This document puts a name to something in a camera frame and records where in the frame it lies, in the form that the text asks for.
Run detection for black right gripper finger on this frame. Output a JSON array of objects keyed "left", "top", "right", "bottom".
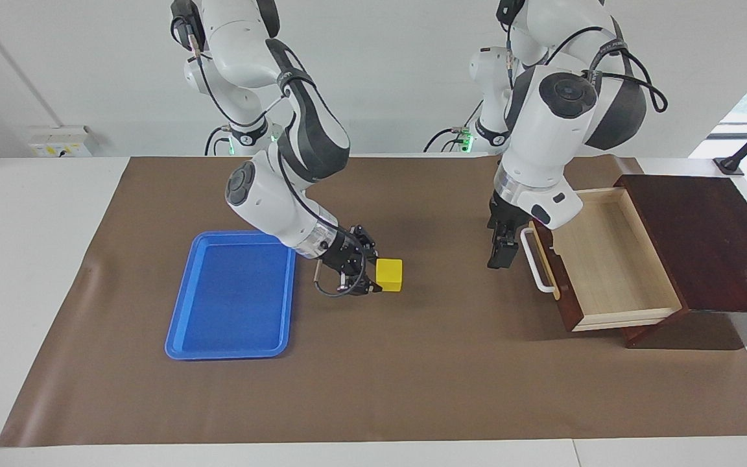
[
  {"left": 340, "top": 270, "right": 383, "bottom": 296},
  {"left": 350, "top": 224, "right": 380, "bottom": 261}
]

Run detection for white drawer handle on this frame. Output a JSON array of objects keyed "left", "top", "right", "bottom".
[{"left": 520, "top": 227, "right": 558, "bottom": 294}]

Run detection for yellow cube block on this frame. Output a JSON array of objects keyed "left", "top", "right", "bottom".
[{"left": 375, "top": 258, "right": 405, "bottom": 293}]

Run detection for beige handle backplate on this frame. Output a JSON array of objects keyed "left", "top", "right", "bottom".
[{"left": 528, "top": 221, "right": 562, "bottom": 302}]

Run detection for wooden drawer with dark front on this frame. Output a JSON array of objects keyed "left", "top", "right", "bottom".
[{"left": 520, "top": 187, "right": 685, "bottom": 333}]

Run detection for dark wooden drawer cabinet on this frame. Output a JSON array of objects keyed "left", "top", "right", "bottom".
[{"left": 613, "top": 173, "right": 747, "bottom": 350}]

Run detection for brown table mat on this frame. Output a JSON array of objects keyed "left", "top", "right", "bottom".
[{"left": 0, "top": 154, "right": 747, "bottom": 448}]

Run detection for blue plastic tray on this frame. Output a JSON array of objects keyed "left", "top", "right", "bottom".
[{"left": 165, "top": 230, "right": 298, "bottom": 361}]

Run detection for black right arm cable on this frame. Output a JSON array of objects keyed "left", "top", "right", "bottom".
[{"left": 179, "top": 16, "right": 374, "bottom": 298}]

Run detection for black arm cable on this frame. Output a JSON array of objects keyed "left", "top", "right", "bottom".
[
  {"left": 179, "top": 16, "right": 374, "bottom": 298},
  {"left": 505, "top": 25, "right": 670, "bottom": 115}
]

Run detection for black base power cable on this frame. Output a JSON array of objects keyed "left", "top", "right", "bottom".
[
  {"left": 423, "top": 100, "right": 479, "bottom": 155},
  {"left": 203, "top": 125, "right": 240, "bottom": 157}
]

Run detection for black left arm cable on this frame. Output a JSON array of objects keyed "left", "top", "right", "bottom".
[{"left": 505, "top": 25, "right": 670, "bottom": 115}]

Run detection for white wall socket box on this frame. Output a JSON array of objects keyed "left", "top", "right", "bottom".
[{"left": 26, "top": 125, "right": 99, "bottom": 159}]

